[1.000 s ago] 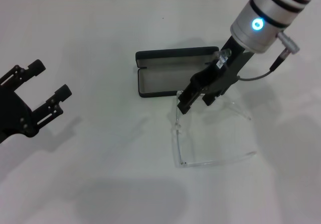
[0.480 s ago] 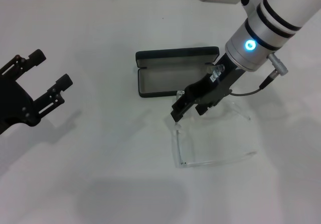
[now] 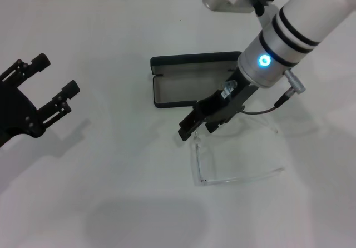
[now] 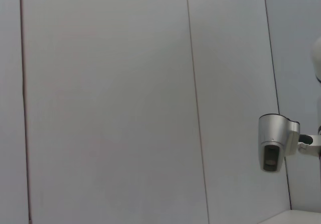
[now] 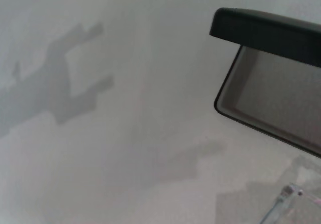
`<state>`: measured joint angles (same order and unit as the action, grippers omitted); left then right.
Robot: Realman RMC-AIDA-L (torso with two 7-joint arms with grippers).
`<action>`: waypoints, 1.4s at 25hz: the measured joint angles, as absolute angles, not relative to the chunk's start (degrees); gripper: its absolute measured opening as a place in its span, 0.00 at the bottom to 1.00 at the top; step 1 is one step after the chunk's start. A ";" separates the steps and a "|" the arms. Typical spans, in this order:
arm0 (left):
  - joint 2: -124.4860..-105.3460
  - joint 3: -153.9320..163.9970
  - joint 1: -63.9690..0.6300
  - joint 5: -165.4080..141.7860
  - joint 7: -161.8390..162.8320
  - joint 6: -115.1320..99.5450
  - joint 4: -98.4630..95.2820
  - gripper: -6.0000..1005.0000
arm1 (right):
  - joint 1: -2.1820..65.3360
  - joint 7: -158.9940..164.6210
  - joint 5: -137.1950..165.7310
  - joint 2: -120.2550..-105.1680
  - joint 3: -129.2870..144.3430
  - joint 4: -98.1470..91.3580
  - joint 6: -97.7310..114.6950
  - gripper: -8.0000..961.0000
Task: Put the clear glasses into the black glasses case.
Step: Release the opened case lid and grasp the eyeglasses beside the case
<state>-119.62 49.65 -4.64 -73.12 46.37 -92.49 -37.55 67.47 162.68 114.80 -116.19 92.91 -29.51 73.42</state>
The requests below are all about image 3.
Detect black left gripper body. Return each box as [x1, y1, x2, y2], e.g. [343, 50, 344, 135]
[0, 78, 47, 148]

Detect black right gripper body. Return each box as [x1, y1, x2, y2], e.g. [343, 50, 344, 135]
[194, 67, 256, 133]

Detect clear white glasses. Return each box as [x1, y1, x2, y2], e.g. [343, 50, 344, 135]
[190, 113, 286, 187]

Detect black glasses case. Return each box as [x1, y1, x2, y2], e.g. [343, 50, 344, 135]
[150, 51, 243, 109]

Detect right gripper connector cable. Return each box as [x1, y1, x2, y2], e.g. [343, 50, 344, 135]
[221, 69, 306, 116]

